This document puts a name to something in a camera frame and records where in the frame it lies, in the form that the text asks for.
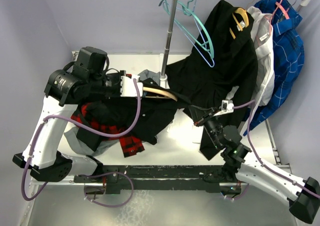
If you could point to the hanging white shirt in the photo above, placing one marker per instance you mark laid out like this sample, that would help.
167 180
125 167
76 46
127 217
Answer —
249 63

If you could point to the hanging blue plaid shirt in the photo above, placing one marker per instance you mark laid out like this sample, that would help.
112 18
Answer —
289 56

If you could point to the yellow hanger in black shirt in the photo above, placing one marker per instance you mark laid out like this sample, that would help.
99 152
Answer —
239 22

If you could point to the grey shirt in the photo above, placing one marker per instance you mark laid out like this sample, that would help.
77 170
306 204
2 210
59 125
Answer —
114 116

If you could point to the pink hanger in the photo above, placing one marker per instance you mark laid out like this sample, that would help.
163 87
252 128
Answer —
282 9

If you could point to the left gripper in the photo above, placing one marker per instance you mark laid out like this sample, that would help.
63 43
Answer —
117 93

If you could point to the beige plastic hanger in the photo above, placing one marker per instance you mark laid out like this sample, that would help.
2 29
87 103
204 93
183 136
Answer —
163 93

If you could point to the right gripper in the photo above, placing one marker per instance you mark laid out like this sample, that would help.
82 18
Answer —
200 115

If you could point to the red black plaid shirt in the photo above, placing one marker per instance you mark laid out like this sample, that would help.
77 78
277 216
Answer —
97 116

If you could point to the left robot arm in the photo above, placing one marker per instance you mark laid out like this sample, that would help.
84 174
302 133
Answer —
79 82

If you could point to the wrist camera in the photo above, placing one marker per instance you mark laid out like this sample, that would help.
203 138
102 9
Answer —
227 107
131 86

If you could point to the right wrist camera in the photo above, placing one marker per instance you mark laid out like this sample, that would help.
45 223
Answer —
227 107

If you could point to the hanging black shirt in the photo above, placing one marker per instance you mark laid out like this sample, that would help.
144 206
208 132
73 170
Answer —
192 77

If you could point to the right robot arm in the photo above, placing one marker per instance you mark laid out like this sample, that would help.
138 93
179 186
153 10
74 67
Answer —
302 196

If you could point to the teal plastic hanger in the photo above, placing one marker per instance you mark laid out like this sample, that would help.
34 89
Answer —
170 7

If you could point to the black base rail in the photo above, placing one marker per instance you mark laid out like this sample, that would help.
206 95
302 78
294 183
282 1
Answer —
208 178

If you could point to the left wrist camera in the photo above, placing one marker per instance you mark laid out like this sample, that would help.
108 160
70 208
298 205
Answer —
131 86

